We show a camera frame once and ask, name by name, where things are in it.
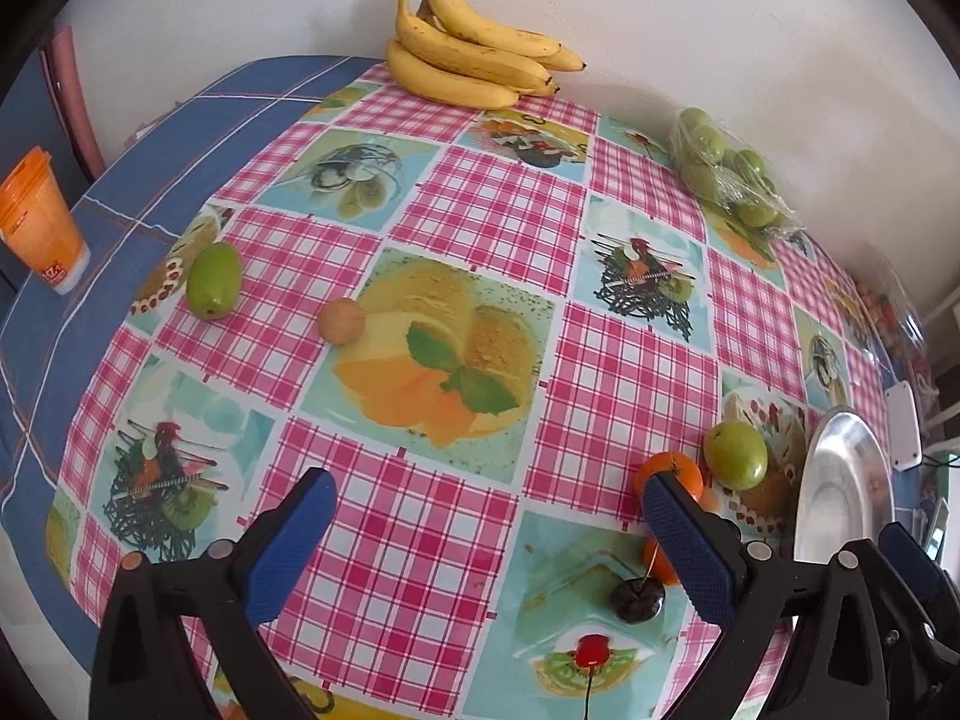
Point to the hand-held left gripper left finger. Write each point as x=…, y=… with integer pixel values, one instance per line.
x=292, y=540

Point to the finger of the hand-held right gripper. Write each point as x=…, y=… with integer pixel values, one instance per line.
x=907, y=551

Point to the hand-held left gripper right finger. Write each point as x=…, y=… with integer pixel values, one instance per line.
x=686, y=551

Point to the orange tangerine with stem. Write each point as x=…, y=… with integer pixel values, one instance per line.
x=657, y=566

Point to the dark cherry with long stem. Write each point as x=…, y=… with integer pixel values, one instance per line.
x=637, y=601

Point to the round metal bowl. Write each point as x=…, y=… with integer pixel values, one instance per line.
x=840, y=484

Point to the brown longan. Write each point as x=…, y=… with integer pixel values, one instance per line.
x=341, y=320
x=766, y=499

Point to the white plastic box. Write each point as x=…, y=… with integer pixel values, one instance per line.
x=904, y=424

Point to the clear plastic longan box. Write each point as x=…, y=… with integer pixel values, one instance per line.
x=889, y=322

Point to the pile of brown longans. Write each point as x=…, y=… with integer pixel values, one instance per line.
x=879, y=315

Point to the checkered fruit-print tablecloth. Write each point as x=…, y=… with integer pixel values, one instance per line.
x=52, y=360

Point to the pink checked fruit-print tablecloth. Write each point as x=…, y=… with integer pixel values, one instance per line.
x=480, y=225

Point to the clear plastic jujube tray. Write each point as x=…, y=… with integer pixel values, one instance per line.
x=739, y=180

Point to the pile of green jujubes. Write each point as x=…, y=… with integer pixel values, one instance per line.
x=705, y=176

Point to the stack of orange cups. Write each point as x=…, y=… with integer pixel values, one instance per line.
x=41, y=229

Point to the yellow banana bunch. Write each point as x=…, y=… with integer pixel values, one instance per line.
x=469, y=52

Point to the pink chair frame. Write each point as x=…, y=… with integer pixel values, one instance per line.
x=75, y=97

